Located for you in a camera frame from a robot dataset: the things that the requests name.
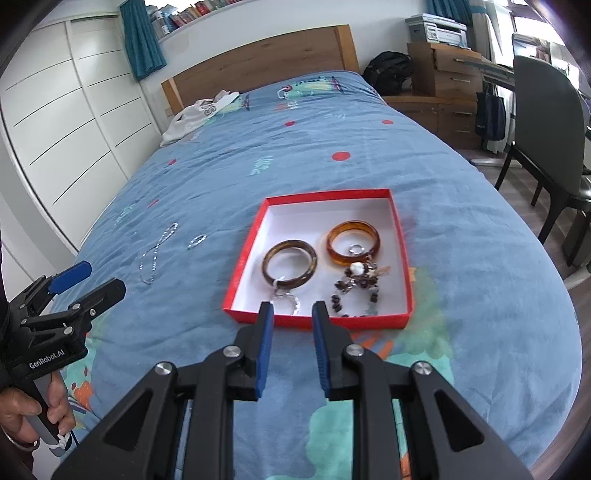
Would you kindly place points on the dark grey chair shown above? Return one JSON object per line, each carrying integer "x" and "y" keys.
{"x": 545, "y": 115}

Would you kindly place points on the wooden drawer cabinet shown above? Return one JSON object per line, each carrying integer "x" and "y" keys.
{"x": 452, "y": 78}

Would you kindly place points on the printed blue blanket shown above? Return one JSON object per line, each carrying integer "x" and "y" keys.
{"x": 415, "y": 184}

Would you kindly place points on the white garment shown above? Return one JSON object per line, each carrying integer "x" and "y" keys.
{"x": 194, "y": 117}

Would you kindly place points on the dark brown bangle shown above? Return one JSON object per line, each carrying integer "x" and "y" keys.
{"x": 266, "y": 265}

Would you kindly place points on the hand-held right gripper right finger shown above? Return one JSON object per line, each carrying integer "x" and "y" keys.
{"x": 321, "y": 350}

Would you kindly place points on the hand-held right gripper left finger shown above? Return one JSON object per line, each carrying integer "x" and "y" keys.
{"x": 263, "y": 350}

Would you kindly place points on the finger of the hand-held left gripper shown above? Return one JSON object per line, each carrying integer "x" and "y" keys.
{"x": 104, "y": 293}
{"x": 71, "y": 274}

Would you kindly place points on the person's left hand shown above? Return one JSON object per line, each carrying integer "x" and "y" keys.
{"x": 62, "y": 408}

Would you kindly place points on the amber bangle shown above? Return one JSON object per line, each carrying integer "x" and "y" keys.
{"x": 353, "y": 225}

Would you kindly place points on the grey desk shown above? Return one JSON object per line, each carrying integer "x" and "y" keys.
{"x": 498, "y": 71}

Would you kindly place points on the black backpack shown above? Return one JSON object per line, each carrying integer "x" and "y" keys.
{"x": 388, "y": 71}

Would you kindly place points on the dark blue bag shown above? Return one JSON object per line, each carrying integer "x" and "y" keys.
{"x": 491, "y": 115}

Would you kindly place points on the red jewelry box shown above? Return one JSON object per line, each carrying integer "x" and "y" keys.
{"x": 323, "y": 217}

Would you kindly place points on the white wardrobe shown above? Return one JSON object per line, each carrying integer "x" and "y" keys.
{"x": 69, "y": 115}

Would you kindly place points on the wooden headboard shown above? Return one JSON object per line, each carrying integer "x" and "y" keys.
{"x": 258, "y": 64}

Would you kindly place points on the white printer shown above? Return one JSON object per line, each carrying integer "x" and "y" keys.
{"x": 438, "y": 30}

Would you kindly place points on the row of books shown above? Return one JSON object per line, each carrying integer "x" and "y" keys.
{"x": 198, "y": 11}

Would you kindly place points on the teal curtain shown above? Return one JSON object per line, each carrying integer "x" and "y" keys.
{"x": 141, "y": 41}
{"x": 445, "y": 7}

